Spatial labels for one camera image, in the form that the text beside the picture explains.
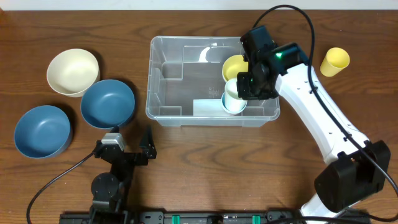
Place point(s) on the dark blue bowl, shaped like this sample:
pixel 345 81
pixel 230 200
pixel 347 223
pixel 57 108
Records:
pixel 43 132
pixel 108 103

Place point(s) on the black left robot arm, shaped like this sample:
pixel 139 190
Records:
pixel 110 189

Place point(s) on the yellow small bowl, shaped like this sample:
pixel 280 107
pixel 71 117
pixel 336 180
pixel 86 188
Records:
pixel 233 66

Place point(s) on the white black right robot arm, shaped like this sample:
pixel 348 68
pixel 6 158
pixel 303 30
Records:
pixel 355 165

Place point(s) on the dark blue bowl left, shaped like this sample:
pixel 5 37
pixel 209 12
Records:
pixel 43 132

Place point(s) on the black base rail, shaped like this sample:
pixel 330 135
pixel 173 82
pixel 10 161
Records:
pixel 177 218

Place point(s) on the dark blue bowl right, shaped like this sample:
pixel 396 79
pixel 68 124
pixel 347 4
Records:
pixel 108 103

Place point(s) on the cream white cup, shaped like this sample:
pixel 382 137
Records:
pixel 232 100

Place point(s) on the light blue cup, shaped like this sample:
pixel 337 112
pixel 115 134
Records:
pixel 233 112

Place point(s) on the cream large bowl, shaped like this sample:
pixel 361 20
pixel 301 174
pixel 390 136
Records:
pixel 72 72

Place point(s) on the yellow cup right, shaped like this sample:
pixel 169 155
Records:
pixel 336 59

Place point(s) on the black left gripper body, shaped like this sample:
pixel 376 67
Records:
pixel 130 157

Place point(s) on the clear plastic storage container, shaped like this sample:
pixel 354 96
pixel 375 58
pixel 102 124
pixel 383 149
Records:
pixel 185 84

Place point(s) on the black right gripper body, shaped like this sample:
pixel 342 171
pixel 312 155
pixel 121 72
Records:
pixel 249 86

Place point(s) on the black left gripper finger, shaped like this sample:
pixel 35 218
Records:
pixel 147 144
pixel 115 129

